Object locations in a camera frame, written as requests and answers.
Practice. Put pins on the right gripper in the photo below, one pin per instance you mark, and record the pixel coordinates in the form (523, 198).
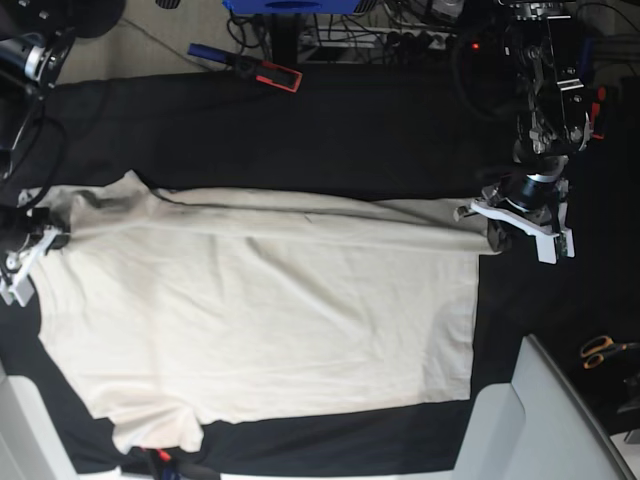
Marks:
(25, 238)

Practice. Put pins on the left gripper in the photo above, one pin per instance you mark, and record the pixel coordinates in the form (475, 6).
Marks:
(536, 205)

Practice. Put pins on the cream white T-shirt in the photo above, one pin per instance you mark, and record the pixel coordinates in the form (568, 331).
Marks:
(169, 311)

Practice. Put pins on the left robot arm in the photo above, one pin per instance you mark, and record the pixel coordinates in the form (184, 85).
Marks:
(555, 115)

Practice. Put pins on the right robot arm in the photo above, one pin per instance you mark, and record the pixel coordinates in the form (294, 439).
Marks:
(36, 37)

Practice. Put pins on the black table cloth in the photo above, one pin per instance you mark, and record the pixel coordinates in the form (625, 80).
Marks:
(374, 133)

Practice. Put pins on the black orange clamp right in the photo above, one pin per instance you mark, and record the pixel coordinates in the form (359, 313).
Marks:
(602, 111)

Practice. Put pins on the black orange clamp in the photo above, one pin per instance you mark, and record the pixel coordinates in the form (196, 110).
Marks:
(602, 111)
(250, 68)
(163, 466)

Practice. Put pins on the grey white chair left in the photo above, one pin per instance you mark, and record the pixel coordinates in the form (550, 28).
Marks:
(62, 443)

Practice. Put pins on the black orange clamp bottom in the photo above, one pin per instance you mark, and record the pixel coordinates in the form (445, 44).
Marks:
(163, 466)

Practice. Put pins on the white power strip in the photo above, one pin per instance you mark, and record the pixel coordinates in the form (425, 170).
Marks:
(362, 38)

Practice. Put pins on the black orange clamp top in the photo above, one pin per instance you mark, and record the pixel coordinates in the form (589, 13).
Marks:
(250, 68)

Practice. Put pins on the blue box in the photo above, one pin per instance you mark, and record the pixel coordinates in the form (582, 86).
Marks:
(251, 7)

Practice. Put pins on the orange handled scissors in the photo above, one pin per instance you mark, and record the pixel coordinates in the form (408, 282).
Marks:
(597, 350)

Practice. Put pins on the black camera pole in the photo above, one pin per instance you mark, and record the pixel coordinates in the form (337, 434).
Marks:
(284, 35)

